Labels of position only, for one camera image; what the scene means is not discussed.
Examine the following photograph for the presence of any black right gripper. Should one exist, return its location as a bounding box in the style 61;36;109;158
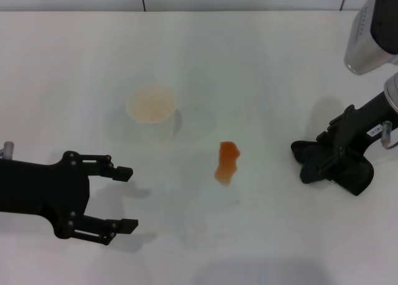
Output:
315;91;395;177

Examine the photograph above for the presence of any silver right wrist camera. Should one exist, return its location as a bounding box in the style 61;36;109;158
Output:
343;0;398;76

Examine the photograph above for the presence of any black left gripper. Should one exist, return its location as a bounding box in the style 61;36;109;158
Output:
0;151;139;246

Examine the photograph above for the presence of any clear left gripper cable plug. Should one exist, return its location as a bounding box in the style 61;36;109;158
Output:
0;141;16;159

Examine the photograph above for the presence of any brown water stain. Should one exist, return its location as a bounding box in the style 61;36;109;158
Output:
213;141;242;187

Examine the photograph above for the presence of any white paper cup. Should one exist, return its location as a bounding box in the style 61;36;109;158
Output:
126;85;185;146

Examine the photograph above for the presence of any dark blue rag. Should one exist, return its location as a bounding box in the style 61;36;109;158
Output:
290;139;375;197

